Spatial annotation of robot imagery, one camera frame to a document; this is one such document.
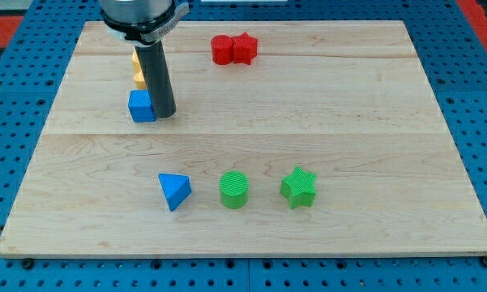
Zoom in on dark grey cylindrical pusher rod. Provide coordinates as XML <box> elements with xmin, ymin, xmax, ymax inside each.
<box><xmin>135</xmin><ymin>41</ymin><xmax>176</xmax><ymax>118</ymax></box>

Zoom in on yellow heart block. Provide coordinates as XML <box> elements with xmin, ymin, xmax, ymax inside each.
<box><xmin>131</xmin><ymin>51</ymin><xmax>147</xmax><ymax>89</ymax></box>

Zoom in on blue cube block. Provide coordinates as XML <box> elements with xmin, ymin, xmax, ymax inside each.
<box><xmin>128</xmin><ymin>90</ymin><xmax>156</xmax><ymax>122</ymax></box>

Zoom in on red cylinder block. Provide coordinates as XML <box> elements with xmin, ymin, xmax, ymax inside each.
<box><xmin>211</xmin><ymin>35</ymin><xmax>233</xmax><ymax>65</ymax></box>

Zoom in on red star block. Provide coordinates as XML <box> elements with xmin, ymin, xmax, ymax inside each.
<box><xmin>232</xmin><ymin>32</ymin><xmax>258</xmax><ymax>65</ymax></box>

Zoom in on blue triangle block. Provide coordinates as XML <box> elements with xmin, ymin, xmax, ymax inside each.
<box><xmin>158</xmin><ymin>173</ymin><xmax>192</xmax><ymax>212</ymax></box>

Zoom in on green cylinder block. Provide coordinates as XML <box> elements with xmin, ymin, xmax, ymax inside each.
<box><xmin>219</xmin><ymin>170</ymin><xmax>250</xmax><ymax>209</ymax></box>

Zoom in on light wooden board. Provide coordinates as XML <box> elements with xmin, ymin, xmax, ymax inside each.
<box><xmin>0</xmin><ymin>20</ymin><xmax>487</xmax><ymax>259</ymax></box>

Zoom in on green star block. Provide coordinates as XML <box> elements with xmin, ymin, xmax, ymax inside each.
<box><xmin>280</xmin><ymin>166</ymin><xmax>317</xmax><ymax>209</ymax></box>

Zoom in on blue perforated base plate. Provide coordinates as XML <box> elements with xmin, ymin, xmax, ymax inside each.
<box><xmin>0</xmin><ymin>0</ymin><xmax>487</xmax><ymax>291</ymax></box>

